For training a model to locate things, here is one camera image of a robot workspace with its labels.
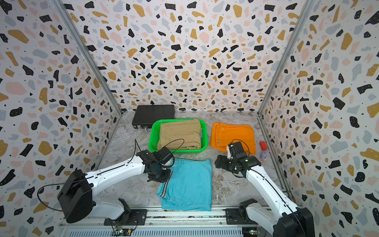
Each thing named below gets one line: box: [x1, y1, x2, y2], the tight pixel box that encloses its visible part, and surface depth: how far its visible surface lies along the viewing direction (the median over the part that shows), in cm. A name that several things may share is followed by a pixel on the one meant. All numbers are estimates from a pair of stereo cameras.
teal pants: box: [156, 158, 213, 212], surface depth 82 cm
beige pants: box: [156, 119, 202, 150], surface depth 105 cm
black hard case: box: [131, 104, 176, 129], surface depth 122 cm
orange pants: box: [210, 121, 257, 156], surface depth 109 cm
